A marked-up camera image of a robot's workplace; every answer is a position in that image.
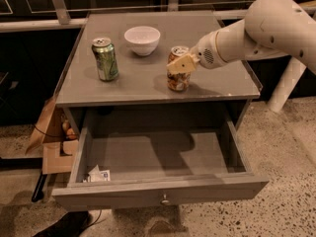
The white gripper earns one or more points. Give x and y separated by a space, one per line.
205 51

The orange soda can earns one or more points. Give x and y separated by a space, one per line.
178 82

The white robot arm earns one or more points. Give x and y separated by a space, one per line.
270 29

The green soda can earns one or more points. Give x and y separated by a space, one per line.
105 55

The grey cabinet counter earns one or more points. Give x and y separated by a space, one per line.
142 80

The grey open top drawer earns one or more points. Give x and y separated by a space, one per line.
188 159

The metal drawer knob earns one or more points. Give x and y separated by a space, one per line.
164 200

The white ceramic bowl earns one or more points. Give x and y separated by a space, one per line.
142 40

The white paper packets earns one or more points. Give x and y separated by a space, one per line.
96 175

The brown cardboard box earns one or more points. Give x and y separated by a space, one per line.
55 136

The black shoe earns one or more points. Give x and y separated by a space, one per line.
70 225

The black bar on floor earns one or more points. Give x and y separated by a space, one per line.
38 193

